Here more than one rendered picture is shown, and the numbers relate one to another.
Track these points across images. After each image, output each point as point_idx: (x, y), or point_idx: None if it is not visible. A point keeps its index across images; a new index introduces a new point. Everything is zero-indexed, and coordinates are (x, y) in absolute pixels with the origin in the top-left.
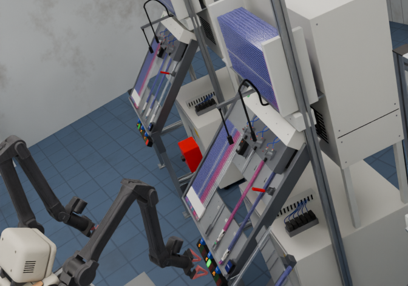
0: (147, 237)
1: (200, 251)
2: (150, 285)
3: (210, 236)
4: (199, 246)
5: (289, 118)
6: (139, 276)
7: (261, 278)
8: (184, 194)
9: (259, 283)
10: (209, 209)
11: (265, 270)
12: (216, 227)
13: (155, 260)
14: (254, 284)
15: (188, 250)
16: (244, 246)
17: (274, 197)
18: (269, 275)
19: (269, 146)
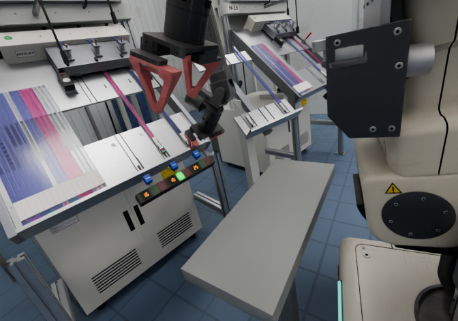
0: (218, 42)
1: (157, 191)
2: (214, 237)
3: (148, 163)
4: (148, 194)
5: (116, 12)
6: (194, 269)
7: (125, 312)
8: (9, 230)
9: (134, 311)
10: (103, 162)
11: (114, 313)
12: (140, 152)
13: (231, 86)
14: (133, 317)
15: (189, 127)
16: (186, 112)
17: (156, 74)
18: (123, 304)
19: (110, 49)
